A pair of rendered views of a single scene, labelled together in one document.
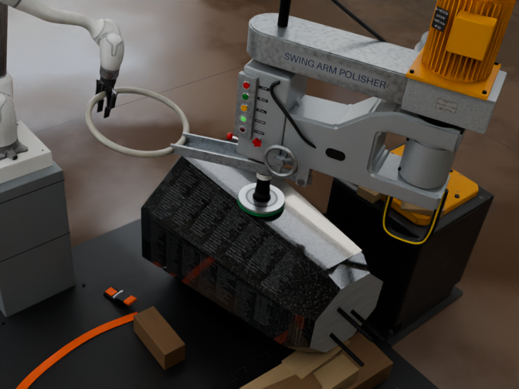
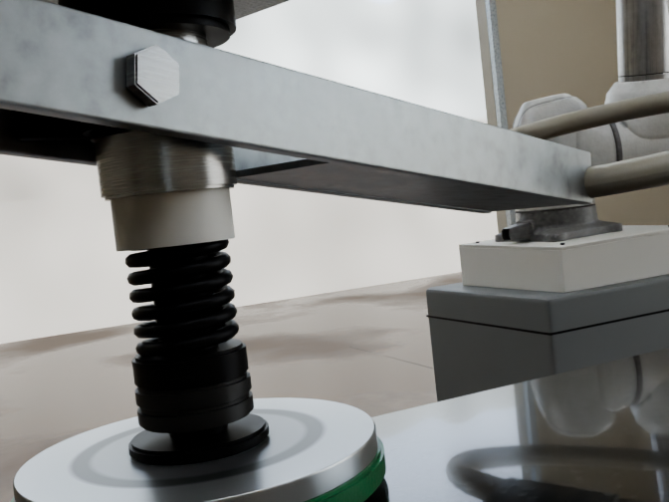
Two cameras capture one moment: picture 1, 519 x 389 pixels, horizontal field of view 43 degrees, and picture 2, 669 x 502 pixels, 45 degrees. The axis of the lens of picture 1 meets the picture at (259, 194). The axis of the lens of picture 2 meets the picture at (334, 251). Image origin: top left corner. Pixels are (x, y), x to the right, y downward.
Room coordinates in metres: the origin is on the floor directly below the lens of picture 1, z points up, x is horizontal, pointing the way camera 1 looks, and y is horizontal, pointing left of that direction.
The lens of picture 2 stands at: (2.64, -0.43, 0.99)
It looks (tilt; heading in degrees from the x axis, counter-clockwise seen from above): 3 degrees down; 111
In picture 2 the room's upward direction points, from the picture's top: 6 degrees counter-clockwise
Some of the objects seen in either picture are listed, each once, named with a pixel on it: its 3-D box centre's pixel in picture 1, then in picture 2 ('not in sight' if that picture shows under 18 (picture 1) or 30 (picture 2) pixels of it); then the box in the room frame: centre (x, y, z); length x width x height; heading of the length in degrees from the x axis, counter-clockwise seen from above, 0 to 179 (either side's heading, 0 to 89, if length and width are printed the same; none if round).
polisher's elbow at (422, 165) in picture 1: (428, 155); not in sight; (2.14, -0.63, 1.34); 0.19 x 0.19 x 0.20
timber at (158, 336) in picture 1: (158, 337); not in sight; (2.13, 0.42, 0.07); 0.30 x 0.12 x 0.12; 42
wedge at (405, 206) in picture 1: (422, 204); not in sight; (2.53, -0.79, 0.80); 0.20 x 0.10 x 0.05; 82
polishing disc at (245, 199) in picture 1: (261, 197); (201, 452); (2.37, -0.01, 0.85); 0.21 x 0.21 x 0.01
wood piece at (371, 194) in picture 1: (377, 186); not in sight; (2.63, -0.57, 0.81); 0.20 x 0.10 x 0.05; 143
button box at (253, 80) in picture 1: (245, 106); not in sight; (2.29, 0.09, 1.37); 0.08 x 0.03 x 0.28; 69
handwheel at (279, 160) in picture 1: (283, 157); not in sight; (2.22, -0.08, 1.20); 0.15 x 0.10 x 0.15; 69
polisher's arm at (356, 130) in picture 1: (359, 143); not in sight; (2.22, -0.37, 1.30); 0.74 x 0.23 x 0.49; 69
